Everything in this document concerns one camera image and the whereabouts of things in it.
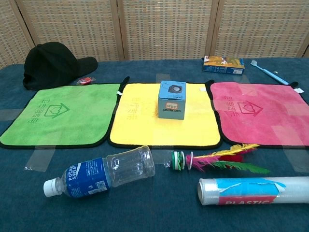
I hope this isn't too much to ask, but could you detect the yellow microfiber cloth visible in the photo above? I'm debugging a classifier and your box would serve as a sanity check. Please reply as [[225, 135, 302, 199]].
[[107, 76, 223, 149]]

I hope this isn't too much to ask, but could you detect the small blue cube box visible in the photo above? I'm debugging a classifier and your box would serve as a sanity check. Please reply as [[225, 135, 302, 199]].
[[157, 80, 187, 120]]

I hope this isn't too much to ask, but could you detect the green microfiber cloth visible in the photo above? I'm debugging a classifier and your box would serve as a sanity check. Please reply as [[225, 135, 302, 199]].
[[0, 83, 121, 149]]

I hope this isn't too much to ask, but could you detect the pink microfiber cloth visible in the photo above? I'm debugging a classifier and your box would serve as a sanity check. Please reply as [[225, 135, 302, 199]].
[[205, 79, 309, 148]]

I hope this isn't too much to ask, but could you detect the colourful feather shuttlecock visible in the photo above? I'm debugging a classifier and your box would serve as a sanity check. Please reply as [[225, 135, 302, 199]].
[[164, 143, 271, 175]]

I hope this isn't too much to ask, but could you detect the small red wrapped candy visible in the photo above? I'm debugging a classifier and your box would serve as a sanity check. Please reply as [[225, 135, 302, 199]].
[[76, 76, 97, 86]]

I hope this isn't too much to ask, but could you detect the clear plastic bottle blue label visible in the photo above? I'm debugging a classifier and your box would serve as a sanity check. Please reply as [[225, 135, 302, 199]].
[[43, 145, 156, 198]]

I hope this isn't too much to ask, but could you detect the flat blue yellow carton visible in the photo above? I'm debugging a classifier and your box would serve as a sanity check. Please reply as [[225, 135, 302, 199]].
[[203, 56, 245, 75]]

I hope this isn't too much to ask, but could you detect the woven folding screen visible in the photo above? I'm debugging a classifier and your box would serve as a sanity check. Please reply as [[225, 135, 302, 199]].
[[0, 0, 309, 70]]

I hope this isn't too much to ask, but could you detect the black baseball cap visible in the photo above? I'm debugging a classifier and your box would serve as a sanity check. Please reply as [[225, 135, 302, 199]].
[[23, 42, 98, 91]]

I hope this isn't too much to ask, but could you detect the light blue toothbrush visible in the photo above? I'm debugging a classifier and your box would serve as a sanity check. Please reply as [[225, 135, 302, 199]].
[[250, 60, 290, 86]]

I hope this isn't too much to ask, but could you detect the plastic wrap roll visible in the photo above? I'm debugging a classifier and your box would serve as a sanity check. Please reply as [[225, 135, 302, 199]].
[[197, 175, 309, 206]]

